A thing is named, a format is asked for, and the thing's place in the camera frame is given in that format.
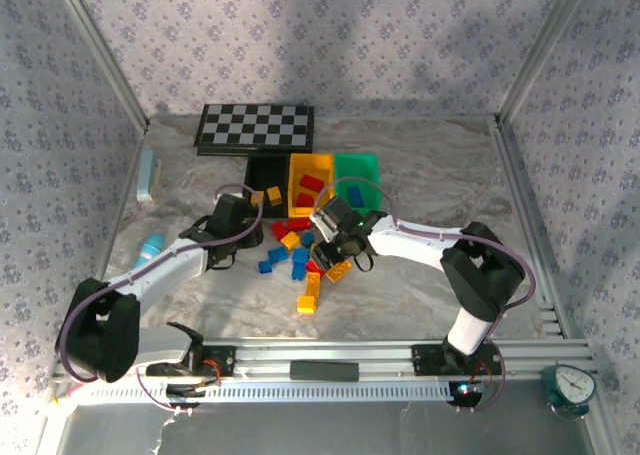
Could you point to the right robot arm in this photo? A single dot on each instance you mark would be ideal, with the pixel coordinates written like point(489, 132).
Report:
point(480, 275)

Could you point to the yellow plastic bin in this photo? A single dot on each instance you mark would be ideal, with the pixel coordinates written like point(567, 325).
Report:
point(320, 161)

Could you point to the black plastic bin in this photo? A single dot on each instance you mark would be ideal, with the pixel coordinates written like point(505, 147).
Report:
point(267, 172)

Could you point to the light blue eraser block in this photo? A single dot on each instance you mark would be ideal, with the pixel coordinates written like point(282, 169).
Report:
point(146, 175)

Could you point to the long blue lego brick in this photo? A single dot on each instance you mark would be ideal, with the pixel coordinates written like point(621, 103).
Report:
point(356, 195)

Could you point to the black connector box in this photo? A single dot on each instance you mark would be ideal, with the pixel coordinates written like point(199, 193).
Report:
point(185, 392)

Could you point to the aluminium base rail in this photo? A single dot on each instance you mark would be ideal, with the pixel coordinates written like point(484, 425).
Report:
point(380, 355)

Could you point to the teal analog clock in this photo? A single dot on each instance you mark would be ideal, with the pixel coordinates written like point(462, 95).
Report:
point(575, 382)

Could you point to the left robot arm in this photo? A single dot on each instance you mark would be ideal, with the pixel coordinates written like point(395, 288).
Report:
point(100, 335)

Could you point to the aluminium side rail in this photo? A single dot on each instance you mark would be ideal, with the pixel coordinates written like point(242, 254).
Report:
point(515, 175)
point(120, 210)

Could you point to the circuit board with lights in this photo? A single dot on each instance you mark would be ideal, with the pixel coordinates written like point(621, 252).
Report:
point(467, 392)

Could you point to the light blue and white bottle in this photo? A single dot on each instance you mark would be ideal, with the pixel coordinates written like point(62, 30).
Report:
point(150, 250)

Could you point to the long red lego brick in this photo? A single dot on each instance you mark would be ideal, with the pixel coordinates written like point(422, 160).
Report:
point(298, 223)

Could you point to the black and white chessboard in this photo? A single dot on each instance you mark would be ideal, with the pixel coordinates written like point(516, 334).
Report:
point(255, 125)

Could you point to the green plastic bin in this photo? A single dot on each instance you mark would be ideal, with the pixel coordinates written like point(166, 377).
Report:
point(355, 167)

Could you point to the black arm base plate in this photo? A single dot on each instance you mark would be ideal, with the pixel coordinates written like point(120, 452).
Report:
point(225, 360)
point(425, 360)

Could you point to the long yellow lego brick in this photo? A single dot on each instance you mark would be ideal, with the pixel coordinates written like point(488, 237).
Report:
point(338, 271)
point(313, 283)

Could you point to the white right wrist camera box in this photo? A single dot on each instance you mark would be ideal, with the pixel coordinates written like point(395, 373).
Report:
point(321, 225)

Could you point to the aluminium frame post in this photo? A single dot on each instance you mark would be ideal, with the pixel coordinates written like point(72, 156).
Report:
point(102, 50)
point(542, 50)

